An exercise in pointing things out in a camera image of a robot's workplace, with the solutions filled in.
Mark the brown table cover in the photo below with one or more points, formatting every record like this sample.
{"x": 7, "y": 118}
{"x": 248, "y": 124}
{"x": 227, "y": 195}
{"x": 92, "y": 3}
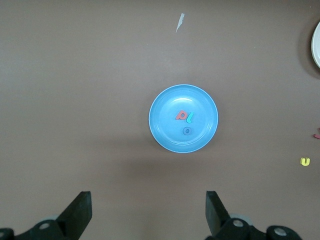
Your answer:
{"x": 75, "y": 100}

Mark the white paper scrap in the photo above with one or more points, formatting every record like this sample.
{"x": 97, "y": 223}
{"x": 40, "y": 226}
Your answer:
{"x": 180, "y": 22}

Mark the yellow foam letter n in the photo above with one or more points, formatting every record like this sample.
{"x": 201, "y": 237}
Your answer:
{"x": 305, "y": 164}

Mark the pink foam letter p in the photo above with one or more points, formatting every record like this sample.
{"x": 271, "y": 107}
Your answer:
{"x": 178, "y": 117}

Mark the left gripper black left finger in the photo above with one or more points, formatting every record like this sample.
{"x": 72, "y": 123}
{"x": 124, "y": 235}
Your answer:
{"x": 77, "y": 215}

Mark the red foam letter l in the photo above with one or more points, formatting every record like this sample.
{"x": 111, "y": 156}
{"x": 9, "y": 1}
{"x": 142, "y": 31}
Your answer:
{"x": 317, "y": 136}

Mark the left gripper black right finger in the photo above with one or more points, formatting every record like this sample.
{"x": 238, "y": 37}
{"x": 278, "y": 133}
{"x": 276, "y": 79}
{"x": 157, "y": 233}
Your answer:
{"x": 215, "y": 215}

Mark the beige plate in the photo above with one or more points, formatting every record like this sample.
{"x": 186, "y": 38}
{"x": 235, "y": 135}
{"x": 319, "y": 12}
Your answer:
{"x": 317, "y": 45}

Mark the blue plate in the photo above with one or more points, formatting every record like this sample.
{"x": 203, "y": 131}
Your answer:
{"x": 165, "y": 135}

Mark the teal foam letter l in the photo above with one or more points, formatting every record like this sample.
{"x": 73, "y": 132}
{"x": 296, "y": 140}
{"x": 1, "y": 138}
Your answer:
{"x": 189, "y": 120}

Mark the blue foam letter o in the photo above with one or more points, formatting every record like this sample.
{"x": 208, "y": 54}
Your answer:
{"x": 183, "y": 131}

